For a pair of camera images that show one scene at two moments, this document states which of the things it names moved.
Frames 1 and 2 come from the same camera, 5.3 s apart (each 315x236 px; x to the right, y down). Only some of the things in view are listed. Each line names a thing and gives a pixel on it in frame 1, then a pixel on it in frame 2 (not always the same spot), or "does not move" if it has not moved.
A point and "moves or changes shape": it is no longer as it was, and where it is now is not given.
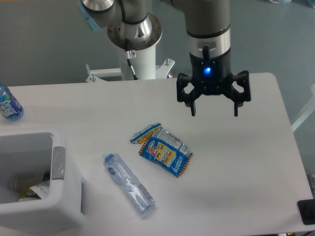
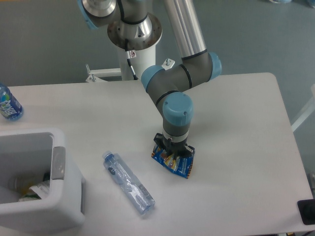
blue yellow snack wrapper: (161, 146) moves or changes shape
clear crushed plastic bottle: (117, 167) does not move
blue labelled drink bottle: (10, 108) does not move
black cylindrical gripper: (212, 75) -> (177, 149)
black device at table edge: (307, 208) does not move
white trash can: (26, 154) does not move
